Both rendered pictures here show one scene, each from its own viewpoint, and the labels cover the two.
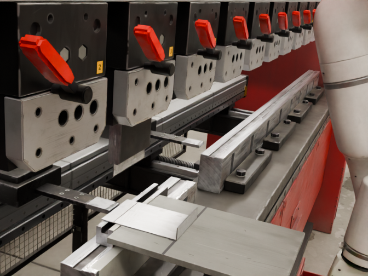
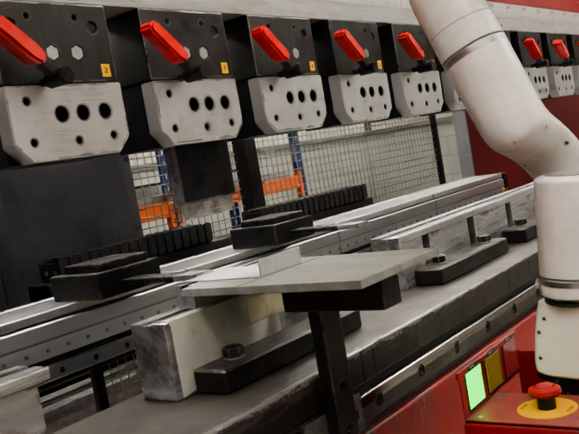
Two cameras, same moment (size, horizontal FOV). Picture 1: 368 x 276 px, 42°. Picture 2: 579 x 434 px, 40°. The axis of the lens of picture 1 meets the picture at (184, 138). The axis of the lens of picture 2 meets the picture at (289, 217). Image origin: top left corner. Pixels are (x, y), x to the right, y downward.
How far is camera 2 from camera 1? 47 cm
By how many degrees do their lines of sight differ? 21
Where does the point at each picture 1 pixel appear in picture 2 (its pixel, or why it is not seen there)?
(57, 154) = (61, 150)
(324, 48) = (424, 21)
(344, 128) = (478, 112)
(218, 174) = not seen: hidden behind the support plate
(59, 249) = not seen: outside the picture
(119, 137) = (177, 170)
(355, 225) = (540, 243)
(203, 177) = not seen: hidden behind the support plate
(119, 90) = (149, 104)
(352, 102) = (475, 75)
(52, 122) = (46, 115)
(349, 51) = (450, 14)
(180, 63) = (254, 87)
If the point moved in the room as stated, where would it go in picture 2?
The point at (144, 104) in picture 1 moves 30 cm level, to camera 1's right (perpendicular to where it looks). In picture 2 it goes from (190, 121) to (434, 74)
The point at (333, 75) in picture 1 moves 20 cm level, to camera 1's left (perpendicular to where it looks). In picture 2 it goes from (443, 51) to (298, 80)
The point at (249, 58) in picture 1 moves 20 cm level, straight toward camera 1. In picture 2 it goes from (404, 96) to (372, 96)
